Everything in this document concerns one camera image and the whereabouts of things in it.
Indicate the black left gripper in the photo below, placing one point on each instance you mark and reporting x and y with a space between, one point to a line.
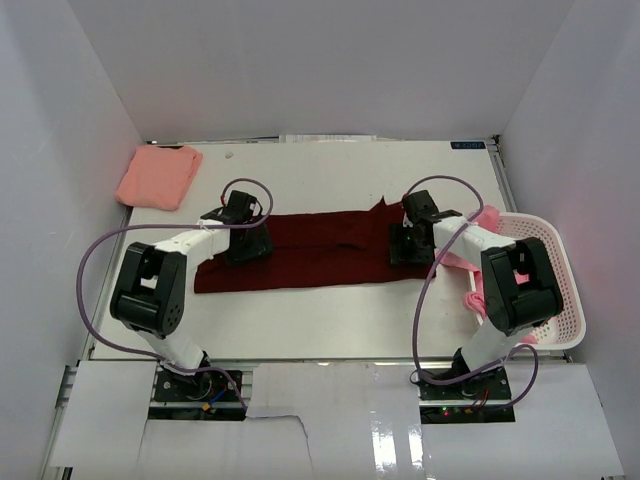
260 244

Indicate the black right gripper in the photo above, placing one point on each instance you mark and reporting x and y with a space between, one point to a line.
398 233

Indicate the dark red t shirt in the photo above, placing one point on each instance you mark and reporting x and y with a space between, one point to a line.
316 250

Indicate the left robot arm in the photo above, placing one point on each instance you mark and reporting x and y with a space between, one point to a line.
150 289

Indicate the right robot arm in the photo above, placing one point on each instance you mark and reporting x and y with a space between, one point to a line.
520 288

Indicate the pink t shirt in basket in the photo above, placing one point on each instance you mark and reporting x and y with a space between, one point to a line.
464 253

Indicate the papers behind table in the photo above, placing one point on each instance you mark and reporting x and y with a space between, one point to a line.
326 138

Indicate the folded salmon t shirt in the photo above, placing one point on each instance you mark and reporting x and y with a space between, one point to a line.
158 178

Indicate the white perforated plastic basket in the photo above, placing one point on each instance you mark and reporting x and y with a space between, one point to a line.
566 329

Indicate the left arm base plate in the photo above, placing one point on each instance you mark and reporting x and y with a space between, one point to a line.
170 387

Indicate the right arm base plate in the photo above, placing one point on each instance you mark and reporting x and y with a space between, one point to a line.
488 386

